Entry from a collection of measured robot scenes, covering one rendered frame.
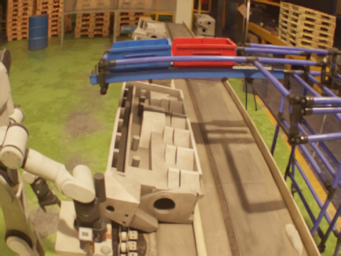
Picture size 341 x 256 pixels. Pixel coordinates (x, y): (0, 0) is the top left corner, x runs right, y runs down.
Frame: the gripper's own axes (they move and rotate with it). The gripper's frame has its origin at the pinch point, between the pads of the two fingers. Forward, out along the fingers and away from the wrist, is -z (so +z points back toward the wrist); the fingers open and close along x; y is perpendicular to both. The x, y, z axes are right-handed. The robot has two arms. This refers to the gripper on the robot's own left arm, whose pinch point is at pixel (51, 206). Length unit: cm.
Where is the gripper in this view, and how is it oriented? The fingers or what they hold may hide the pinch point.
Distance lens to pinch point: 159.0
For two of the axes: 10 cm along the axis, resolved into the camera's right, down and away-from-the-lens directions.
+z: -2.4, -8.5, -4.7
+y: -0.9, -4.6, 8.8
